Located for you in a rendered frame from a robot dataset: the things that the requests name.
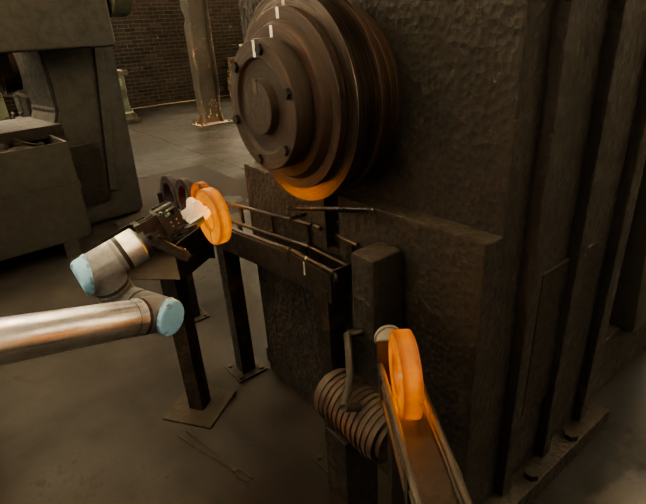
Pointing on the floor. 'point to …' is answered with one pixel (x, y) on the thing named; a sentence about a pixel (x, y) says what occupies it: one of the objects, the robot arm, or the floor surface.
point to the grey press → (68, 93)
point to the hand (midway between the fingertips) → (211, 209)
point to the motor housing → (352, 439)
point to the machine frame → (491, 221)
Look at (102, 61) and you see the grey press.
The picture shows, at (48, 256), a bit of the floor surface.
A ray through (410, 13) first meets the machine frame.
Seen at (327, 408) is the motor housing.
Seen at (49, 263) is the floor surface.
